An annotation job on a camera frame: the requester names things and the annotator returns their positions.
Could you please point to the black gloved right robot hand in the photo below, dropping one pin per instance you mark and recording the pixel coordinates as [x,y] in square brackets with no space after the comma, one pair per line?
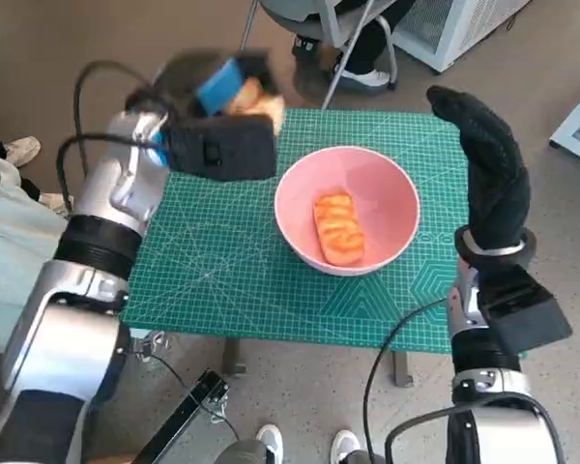
[498,193]

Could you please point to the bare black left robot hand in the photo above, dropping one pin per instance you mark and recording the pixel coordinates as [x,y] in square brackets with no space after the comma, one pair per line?
[193,77]

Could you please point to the round pale toy bread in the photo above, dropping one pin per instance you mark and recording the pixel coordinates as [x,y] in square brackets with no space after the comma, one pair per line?
[266,104]

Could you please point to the pink bowl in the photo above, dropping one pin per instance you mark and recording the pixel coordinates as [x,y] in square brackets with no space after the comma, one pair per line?
[382,193]

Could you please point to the orange striped toy bread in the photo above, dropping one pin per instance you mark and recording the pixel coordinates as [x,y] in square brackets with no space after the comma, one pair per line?
[338,227]

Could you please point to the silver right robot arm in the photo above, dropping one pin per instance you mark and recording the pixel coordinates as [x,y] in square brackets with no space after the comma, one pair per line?
[483,353]

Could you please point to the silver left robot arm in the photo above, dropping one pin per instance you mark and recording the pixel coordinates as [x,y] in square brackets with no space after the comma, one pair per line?
[121,159]

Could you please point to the grey chair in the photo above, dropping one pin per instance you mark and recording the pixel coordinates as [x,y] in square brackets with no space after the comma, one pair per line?
[290,9]

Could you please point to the white mesh cabinet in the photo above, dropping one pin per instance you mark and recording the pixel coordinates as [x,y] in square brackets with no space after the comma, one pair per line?
[469,29]

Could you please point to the green cutting mat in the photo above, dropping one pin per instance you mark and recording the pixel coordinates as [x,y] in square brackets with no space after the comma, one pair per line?
[222,251]

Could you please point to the person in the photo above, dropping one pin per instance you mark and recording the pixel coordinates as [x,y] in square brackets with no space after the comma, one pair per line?
[269,440]
[367,43]
[9,232]

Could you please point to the grey table leg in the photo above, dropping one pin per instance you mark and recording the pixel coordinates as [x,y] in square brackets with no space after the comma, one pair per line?
[401,369]
[234,357]

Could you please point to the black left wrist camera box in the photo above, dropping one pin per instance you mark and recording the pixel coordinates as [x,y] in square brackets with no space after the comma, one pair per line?
[222,147]

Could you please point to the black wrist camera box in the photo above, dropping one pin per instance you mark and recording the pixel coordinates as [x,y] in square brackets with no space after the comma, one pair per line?
[222,147]
[527,309]

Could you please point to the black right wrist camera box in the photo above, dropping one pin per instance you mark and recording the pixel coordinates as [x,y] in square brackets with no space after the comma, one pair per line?
[527,309]

